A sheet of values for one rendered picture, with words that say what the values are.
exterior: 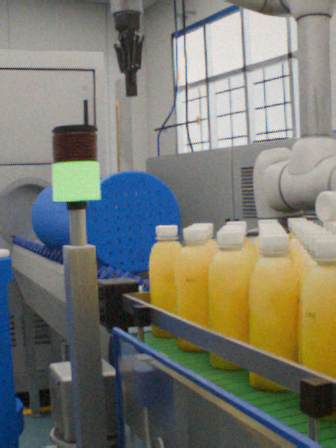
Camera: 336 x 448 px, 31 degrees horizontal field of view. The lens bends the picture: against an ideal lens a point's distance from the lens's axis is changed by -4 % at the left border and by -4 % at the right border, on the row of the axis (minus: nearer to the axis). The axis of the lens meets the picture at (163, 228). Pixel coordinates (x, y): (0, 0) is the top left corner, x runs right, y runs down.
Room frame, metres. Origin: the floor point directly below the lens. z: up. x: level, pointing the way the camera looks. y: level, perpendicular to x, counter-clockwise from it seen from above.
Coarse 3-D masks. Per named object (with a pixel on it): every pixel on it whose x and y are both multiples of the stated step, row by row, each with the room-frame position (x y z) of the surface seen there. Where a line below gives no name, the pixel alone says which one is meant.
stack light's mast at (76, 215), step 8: (56, 128) 0.81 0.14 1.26; (64, 128) 0.81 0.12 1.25; (72, 128) 0.80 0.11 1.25; (80, 128) 0.81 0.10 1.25; (88, 128) 0.81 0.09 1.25; (96, 128) 0.83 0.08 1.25; (72, 200) 0.83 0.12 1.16; (80, 200) 0.82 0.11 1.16; (72, 208) 0.82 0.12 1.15; (80, 208) 0.82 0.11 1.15; (72, 216) 0.83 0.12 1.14; (80, 216) 0.83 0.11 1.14; (72, 224) 0.83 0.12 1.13; (80, 224) 0.83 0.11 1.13; (72, 232) 0.83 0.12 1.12; (80, 232) 0.83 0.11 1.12; (72, 240) 0.83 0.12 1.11; (80, 240) 0.83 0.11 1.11
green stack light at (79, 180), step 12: (60, 168) 0.81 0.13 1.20; (72, 168) 0.80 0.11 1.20; (84, 168) 0.81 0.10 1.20; (96, 168) 0.82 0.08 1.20; (60, 180) 0.81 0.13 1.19; (72, 180) 0.80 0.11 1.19; (84, 180) 0.81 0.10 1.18; (96, 180) 0.82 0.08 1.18; (60, 192) 0.81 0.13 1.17; (72, 192) 0.80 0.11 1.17; (84, 192) 0.81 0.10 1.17; (96, 192) 0.82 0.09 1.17
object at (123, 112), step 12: (120, 84) 2.80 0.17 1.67; (120, 96) 2.80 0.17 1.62; (120, 108) 2.80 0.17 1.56; (120, 120) 2.80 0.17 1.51; (120, 132) 2.80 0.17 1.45; (132, 132) 2.82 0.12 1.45; (120, 144) 2.80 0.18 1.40; (132, 144) 2.81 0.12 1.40; (120, 156) 2.80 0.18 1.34; (132, 156) 2.81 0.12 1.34; (120, 168) 2.80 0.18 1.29; (132, 168) 2.81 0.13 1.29
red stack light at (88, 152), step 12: (72, 132) 0.81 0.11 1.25; (84, 132) 0.81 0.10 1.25; (96, 132) 0.83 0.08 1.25; (60, 144) 0.81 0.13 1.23; (72, 144) 0.80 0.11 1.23; (84, 144) 0.81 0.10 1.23; (96, 144) 0.83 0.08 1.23; (60, 156) 0.81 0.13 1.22; (72, 156) 0.80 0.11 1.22; (84, 156) 0.81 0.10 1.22; (96, 156) 0.82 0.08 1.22
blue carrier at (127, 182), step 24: (48, 192) 2.33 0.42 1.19; (120, 192) 1.71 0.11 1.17; (144, 192) 1.74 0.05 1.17; (168, 192) 1.77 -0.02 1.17; (48, 216) 2.14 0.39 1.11; (96, 216) 1.69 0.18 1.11; (120, 216) 1.71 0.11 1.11; (144, 216) 1.74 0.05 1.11; (168, 216) 1.76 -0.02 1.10; (48, 240) 2.27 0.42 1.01; (96, 240) 1.69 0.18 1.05; (120, 240) 1.72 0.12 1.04; (144, 240) 1.74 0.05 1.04; (120, 264) 1.71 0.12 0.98; (144, 264) 1.74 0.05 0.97
